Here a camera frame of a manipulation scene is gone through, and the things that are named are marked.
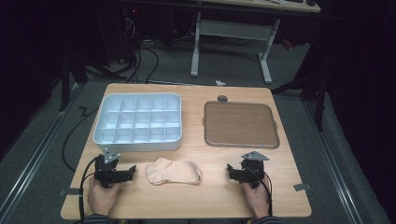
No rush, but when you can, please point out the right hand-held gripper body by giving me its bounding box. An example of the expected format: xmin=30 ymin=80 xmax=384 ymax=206
xmin=233 ymin=150 xmax=271 ymax=189

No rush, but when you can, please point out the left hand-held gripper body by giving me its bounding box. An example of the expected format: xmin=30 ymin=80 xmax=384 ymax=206
xmin=93 ymin=147 xmax=131 ymax=189

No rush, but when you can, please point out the beige pair of socks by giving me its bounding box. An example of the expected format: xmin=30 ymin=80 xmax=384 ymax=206
xmin=145 ymin=157 xmax=203 ymax=187

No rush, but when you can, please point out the white compartment storage box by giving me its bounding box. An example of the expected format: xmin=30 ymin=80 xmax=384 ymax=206
xmin=92 ymin=91 xmax=183 ymax=154

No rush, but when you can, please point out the person's left hand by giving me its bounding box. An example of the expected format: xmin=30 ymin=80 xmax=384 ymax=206
xmin=87 ymin=178 xmax=121 ymax=217

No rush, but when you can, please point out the person's right hand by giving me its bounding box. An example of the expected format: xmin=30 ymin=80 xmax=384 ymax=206
xmin=242 ymin=178 xmax=271 ymax=219

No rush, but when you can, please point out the grey tape strip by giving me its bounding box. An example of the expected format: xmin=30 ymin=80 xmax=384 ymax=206
xmin=58 ymin=187 xmax=83 ymax=197
xmin=292 ymin=182 xmax=313 ymax=192

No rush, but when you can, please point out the brown square tray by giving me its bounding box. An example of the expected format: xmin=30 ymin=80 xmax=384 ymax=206
xmin=203 ymin=100 xmax=281 ymax=149

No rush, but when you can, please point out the dark metal stand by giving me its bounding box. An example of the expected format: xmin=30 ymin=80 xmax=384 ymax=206
xmin=271 ymin=69 xmax=329 ymax=133
xmin=57 ymin=50 xmax=127 ymax=112

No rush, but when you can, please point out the white-framed wooden desk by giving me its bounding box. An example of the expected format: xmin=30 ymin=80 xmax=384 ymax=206
xmin=189 ymin=0 xmax=322 ymax=85

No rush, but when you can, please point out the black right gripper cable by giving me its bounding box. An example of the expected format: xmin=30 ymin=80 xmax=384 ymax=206
xmin=246 ymin=161 xmax=275 ymax=218

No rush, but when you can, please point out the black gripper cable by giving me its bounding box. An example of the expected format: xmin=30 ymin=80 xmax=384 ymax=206
xmin=78 ymin=155 xmax=105 ymax=224
xmin=246 ymin=161 xmax=275 ymax=218

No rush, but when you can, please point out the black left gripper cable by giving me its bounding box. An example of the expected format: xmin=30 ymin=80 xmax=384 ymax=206
xmin=78 ymin=155 xmax=105 ymax=224

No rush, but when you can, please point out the black floor cable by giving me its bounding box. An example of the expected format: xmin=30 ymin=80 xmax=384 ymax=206
xmin=61 ymin=105 xmax=101 ymax=174

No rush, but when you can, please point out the metal floor rail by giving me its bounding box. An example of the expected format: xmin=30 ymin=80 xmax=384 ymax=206
xmin=0 ymin=83 xmax=82 ymax=222
xmin=302 ymin=100 xmax=364 ymax=224

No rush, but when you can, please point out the bundle of black cables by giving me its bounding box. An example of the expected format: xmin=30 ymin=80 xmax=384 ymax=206
xmin=120 ymin=15 xmax=161 ymax=85

